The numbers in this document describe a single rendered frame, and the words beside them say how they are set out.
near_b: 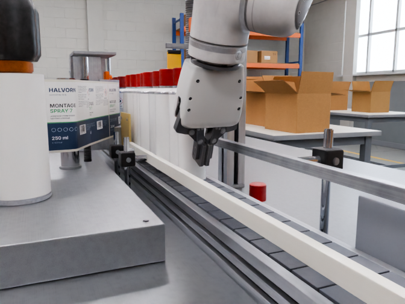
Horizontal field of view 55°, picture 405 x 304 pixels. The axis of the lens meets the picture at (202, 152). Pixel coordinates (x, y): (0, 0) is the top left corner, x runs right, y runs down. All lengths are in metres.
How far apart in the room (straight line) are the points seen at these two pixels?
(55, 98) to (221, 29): 0.42
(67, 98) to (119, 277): 0.46
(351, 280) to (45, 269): 0.33
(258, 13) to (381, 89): 4.59
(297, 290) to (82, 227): 0.27
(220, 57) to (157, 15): 8.18
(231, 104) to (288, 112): 1.93
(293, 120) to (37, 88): 2.02
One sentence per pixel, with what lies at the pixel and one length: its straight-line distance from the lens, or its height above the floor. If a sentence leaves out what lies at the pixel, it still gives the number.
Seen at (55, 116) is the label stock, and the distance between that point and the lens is 0.85.
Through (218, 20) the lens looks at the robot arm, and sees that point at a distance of 0.54.
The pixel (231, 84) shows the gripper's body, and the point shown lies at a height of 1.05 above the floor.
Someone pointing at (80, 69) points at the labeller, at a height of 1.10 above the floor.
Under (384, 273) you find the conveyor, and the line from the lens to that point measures 0.41.
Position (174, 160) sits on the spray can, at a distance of 0.74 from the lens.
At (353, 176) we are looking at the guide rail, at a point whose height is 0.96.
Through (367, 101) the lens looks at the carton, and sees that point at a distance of 5.04.
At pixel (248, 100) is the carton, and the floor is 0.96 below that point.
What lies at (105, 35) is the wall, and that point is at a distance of 8.47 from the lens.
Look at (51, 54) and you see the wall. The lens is 8.38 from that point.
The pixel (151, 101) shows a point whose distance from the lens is 0.86.
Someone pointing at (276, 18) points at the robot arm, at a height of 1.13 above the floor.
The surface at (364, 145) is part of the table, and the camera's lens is 2.80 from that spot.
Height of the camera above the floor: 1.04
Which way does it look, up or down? 9 degrees down
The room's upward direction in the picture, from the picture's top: straight up
